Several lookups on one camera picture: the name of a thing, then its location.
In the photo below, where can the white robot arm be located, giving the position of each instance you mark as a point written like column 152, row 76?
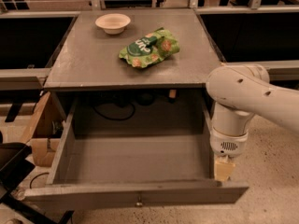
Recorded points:
column 241, row 92

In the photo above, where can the grey top drawer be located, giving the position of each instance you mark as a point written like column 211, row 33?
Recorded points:
column 160, row 156

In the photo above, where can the brown cardboard box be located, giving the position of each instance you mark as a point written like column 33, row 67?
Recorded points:
column 39, row 133

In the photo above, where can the grey drawer cabinet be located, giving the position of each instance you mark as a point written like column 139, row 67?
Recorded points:
column 89, row 62

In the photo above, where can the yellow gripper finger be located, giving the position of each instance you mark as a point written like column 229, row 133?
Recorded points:
column 223, row 168

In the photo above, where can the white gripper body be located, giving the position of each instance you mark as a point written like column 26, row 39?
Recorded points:
column 228, row 144

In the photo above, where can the green chip bag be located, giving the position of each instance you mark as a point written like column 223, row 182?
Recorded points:
column 150, row 49

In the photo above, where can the white bowl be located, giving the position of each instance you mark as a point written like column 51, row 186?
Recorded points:
column 113, row 24

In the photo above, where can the metal railing frame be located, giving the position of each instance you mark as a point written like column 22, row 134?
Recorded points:
column 35, row 79

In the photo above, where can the black stand base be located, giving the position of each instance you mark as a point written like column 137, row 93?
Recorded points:
column 13, row 169

